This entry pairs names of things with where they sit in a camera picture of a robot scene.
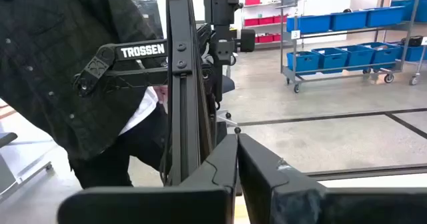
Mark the white wheeled desk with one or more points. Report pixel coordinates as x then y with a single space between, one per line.
6 180

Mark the black bag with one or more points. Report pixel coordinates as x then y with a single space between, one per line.
413 41

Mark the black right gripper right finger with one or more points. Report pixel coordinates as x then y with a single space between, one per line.
333 207

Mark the black aluminium table frame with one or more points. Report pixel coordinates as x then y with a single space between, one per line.
181 100

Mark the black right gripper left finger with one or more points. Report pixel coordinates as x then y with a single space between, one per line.
133 207

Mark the red plastic storage bin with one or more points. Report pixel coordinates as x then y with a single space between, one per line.
266 20
277 37
251 22
266 39
279 19
252 1

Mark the person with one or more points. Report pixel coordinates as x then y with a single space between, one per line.
50 50

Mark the grey metal shelf cart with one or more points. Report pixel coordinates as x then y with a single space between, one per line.
295 44

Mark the black monitor screen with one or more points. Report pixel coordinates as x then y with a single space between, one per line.
148 14

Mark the white shelf rack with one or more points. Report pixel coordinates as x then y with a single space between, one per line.
263 26

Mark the blue office chair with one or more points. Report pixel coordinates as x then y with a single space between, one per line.
228 84

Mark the blue plastic storage bin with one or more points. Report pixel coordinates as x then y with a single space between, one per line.
312 24
330 61
305 63
423 12
358 55
415 53
383 54
348 21
385 17

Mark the person's hand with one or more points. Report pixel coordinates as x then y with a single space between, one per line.
161 94

